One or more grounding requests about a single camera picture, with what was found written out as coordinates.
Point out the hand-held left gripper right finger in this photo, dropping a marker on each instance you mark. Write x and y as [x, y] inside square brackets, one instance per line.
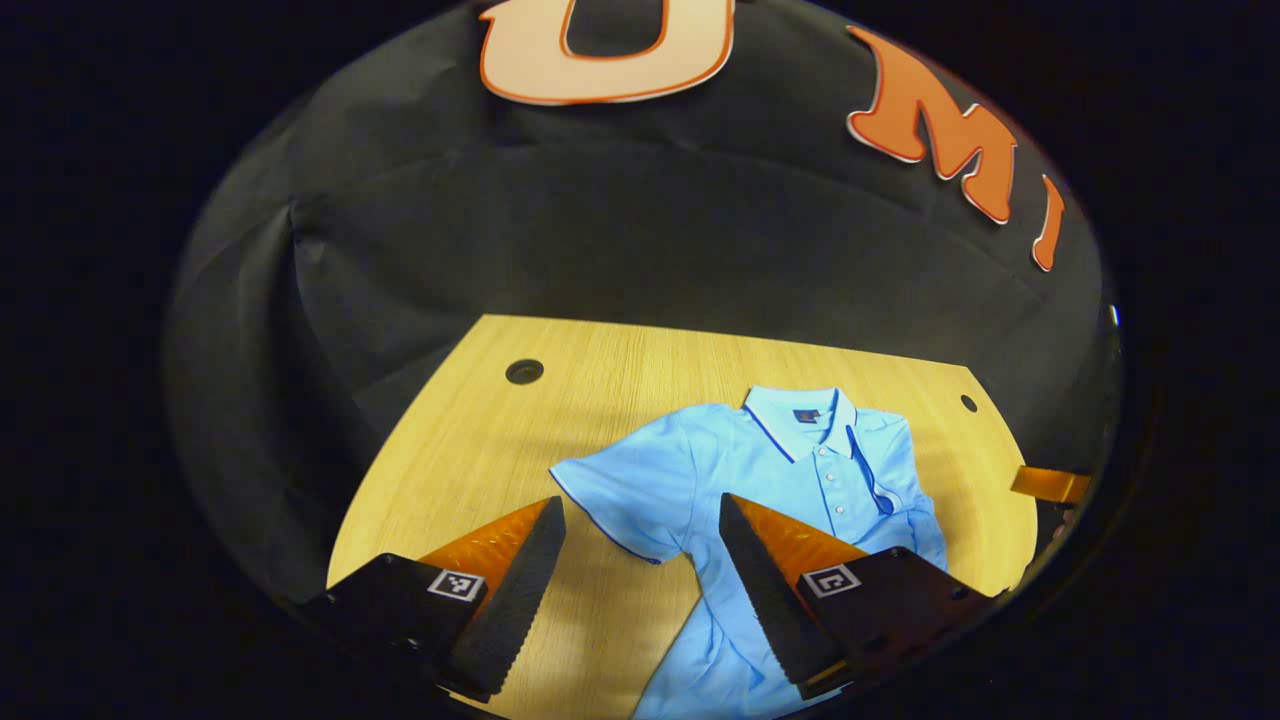
[765, 590]

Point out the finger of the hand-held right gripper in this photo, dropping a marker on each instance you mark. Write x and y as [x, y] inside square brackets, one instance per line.
[1050, 485]

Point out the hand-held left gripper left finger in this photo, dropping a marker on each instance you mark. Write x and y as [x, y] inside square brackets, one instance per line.
[520, 600]

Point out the light blue T-shirt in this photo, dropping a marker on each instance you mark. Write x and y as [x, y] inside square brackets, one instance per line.
[700, 470]

